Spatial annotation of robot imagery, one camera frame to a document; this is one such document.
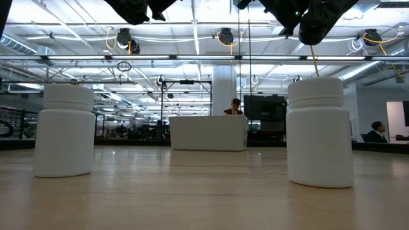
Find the black aluminium table frame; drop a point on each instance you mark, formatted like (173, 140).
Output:
(380, 147)

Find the long ceiling light bar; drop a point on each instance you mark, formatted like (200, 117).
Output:
(204, 57)

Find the white pill bottle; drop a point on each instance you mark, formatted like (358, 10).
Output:
(64, 137)
(319, 137)

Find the person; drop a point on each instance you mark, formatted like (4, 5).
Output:
(377, 134)
(234, 108)

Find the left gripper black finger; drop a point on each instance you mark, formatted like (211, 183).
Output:
(159, 8)

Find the black background station frame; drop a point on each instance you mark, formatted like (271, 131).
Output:
(187, 82)

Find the background drawer shelf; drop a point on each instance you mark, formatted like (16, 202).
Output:
(14, 123)

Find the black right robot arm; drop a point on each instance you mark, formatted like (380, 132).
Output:
(322, 22)

